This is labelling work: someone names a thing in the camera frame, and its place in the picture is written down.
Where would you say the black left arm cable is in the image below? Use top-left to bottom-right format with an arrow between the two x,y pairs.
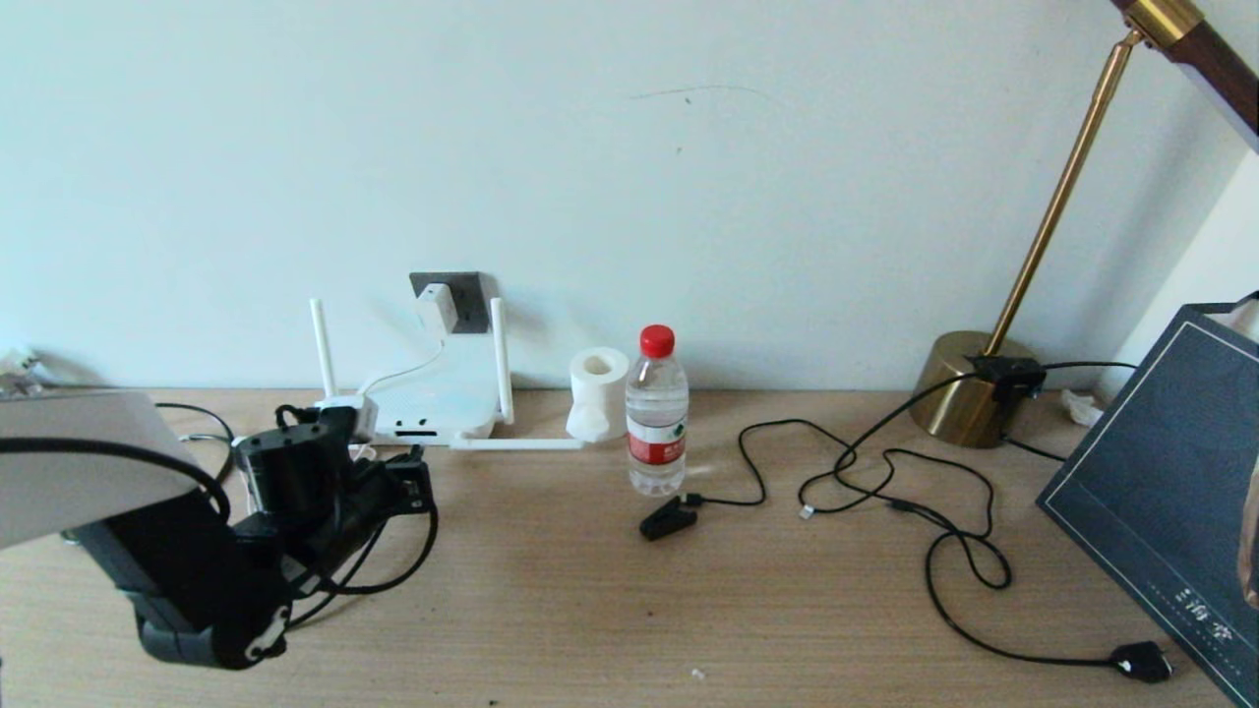
0,403 -> 441,630

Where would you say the black inline adapter box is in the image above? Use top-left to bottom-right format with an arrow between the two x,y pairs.
966,356 -> 1048,404

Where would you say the dark teal gift bag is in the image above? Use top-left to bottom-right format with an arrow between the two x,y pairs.
1035,291 -> 1259,708

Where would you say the water bottle with red cap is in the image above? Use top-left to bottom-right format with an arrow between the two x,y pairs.
626,324 -> 689,496

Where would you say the black cable with silver connector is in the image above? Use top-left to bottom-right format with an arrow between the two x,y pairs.
797,372 -> 980,519

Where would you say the black power cord with plug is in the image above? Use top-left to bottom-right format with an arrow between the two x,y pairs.
834,447 -> 1175,685

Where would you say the white router with antennas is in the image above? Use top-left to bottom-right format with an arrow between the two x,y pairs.
231,298 -> 585,453

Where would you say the white toilet paper roll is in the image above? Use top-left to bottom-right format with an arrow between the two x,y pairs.
566,346 -> 631,443

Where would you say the grey wall socket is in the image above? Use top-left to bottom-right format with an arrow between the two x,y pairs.
408,271 -> 491,334

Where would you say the brass desk lamp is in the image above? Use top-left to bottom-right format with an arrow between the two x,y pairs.
908,0 -> 1259,450

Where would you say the white power adapter with cable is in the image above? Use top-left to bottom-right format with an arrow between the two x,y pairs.
236,283 -> 461,463

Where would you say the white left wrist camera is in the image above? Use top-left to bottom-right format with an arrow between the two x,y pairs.
315,393 -> 381,443

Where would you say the black clip charger with cable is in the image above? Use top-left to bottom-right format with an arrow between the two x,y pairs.
639,420 -> 857,542

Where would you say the black ethernet cable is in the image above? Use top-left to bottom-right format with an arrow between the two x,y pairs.
59,401 -> 426,630

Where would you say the clear plastic object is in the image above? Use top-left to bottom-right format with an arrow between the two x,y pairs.
0,346 -> 45,394

